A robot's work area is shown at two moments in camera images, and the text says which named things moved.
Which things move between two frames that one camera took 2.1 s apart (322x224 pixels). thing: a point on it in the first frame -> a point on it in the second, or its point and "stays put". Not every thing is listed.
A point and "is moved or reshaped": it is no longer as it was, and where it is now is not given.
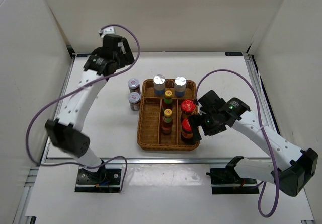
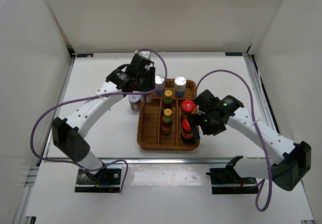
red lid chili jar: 187,107 stays put
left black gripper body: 119,61 -> 143,85
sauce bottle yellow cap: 167,100 stays put
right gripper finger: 194,120 stays put
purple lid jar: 134,85 is moved or reshaped
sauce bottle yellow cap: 166,126 stays put
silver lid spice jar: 179,85 stays put
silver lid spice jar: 159,85 stays put
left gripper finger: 128,58 -> 152,78
